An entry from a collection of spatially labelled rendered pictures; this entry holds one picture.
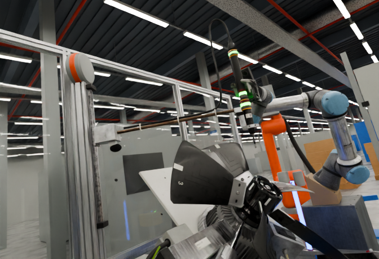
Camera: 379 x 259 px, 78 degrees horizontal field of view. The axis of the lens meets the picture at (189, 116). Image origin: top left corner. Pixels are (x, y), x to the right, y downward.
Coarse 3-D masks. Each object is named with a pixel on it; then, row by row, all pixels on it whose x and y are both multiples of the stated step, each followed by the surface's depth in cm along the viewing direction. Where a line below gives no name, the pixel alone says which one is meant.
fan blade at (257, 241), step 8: (264, 216) 70; (264, 224) 65; (264, 232) 61; (256, 240) 55; (264, 240) 58; (256, 248) 52; (264, 248) 55; (272, 248) 61; (264, 256) 53; (272, 256) 58
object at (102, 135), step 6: (102, 126) 101; (108, 126) 101; (114, 126) 102; (96, 132) 101; (102, 132) 101; (108, 132) 100; (114, 132) 100; (96, 138) 100; (102, 138) 100; (108, 138) 100; (114, 138) 100; (120, 138) 106; (96, 144) 101; (102, 144) 106
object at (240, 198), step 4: (236, 180) 84; (236, 184) 83; (244, 184) 85; (232, 188) 82; (236, 188) 83; (240, 188) 84; (244, 188) 84; (232, 192) 82; (240, 192) 83; (244, 192) 84; (232, 196) 82; (236, 196) 82; (240, 196) 83; (244, 196) 84; (232, 200) 81; (240, 200) 83; (232, 204) 81; (236, 204) 82; (240, 204) 82
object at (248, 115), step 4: (228, 40) 109; (228, 44) 108; (232, 44) 107; (228, 48) 108; (232, 48) 110; (244, 112) 100; (248, 112) 99; (244, 116) 100; (248, 116) 99; (252, 116) 100; (248, 120) 99; (252, 120) 99; (248, 124) 99; (252, 128) 98; (252, 132) 98
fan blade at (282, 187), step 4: (276, 184) 110; (280, 184) 110; (284, 184) 110; (280, 188) 98; (284, 188) 99; (288, 188) 99; (292, 188) 100; (296, 188) 102; (300, 188) 103; (304, 188) 105; (312, 192) 102
